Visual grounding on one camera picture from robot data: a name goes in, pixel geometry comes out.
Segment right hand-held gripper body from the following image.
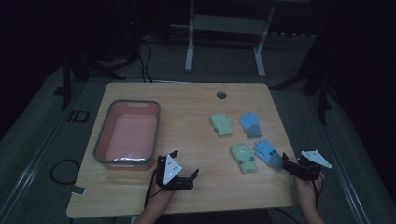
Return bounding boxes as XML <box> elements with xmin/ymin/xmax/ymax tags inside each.
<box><xmin>289</xmin><ymin>149</ymin><xmax>332</xmax><ymax>182</ymax></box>

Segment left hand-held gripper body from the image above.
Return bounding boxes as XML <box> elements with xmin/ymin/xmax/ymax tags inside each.
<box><xmin>154</xmin><ymin>152</ymin><xmax>196</xmax><ymax>192</ymax></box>

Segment blue glove with dark dots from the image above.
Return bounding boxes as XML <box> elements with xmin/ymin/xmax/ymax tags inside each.
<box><xmin>252</xmin><ymin>138</ymin><xmax>285</xmax><ymax>172</ymax></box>

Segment green glove with face print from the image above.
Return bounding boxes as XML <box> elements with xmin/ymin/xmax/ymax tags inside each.
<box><xmin>230</xmin><ymin>142</ymin><xmax>259</xmax><ymax>174</ymax></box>

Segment pink basin with grey rim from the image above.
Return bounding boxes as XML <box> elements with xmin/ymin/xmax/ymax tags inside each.
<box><xmin>92</xmin><ymin>98</ymin><xmax>162</xmax><ymax>172</ymax></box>

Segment blue glove with grey cuff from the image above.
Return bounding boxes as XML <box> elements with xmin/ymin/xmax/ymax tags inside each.
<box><xmin>238</xmin><ymin>112</ymin><xmax>263</xmax><ymax>139</ymax></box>

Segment plain green knit glove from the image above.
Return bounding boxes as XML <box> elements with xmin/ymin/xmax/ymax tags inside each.
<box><xmin>209</xmin><ymin>113</ymin><xmax>234</xmax><ymax>137</ymax></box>

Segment person's right hand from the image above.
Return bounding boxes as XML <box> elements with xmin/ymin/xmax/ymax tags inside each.
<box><xmin>293</xmin><ymin>173</ymin><xmax>325</xmax><ymax>207</ymax></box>

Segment person's left hand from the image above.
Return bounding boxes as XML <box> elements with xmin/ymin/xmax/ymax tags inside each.
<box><xmin>148</xmin><ymin>181</ymin><xmax>176</xmax><ymax>207</ymax></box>

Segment black stand with angled legs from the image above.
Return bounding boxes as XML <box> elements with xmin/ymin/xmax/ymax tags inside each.
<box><xmin>270</xmin><ymin>59</ymin><xmax>335</xmax><ymax>126</ymax></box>

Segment black tripod stand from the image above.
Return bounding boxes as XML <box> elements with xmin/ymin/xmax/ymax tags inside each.
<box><xmin>60</xmin><ymin>0</ymin><xmax>142</xmax><ymax>112</ymax></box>

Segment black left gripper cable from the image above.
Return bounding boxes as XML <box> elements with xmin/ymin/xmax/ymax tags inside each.
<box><xmin>144</xmin><ymin>169</ymin><xmax>163</xmax><ymax>207</ymax></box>

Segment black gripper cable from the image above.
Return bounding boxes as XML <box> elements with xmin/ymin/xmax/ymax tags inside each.
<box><xmin>311</xmin><ymin>174</ymin><xmax>325</xmax><ymax>209</ymax></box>
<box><xmin>144</xmin><ymin>169</ymin><xmax>163</xmax><ymax>207</ymax></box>

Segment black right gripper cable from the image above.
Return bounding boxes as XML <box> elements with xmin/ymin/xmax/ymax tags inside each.
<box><xmin>311</xmin><ymin>174</ymin><xmax>325</xmax><ymax>209</ymax></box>

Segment black hanging floor cables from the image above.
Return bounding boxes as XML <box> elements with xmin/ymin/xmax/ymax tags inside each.
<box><xmin>137</xmin><ymin>39</ymin><xmax>154</xmax><ymax>84</ymax></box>

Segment black rectangular floor bracket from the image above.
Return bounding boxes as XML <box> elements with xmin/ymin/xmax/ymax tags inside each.
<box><xmin>67</xmin><ymin>109</ymin><xmax>91</xmax><ymax>124</ymax></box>

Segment black floor cable loop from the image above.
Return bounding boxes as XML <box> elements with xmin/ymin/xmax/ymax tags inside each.
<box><xmin>49</xmin><ymin>159</ymin><xmax>82</xmax><ymax>187</ymax></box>

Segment white desk frame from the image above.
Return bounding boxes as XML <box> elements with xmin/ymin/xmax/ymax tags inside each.
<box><xmin>184</xmin><ymin>0</ymin><xmax>277</xmax><ymax>78</ymax></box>

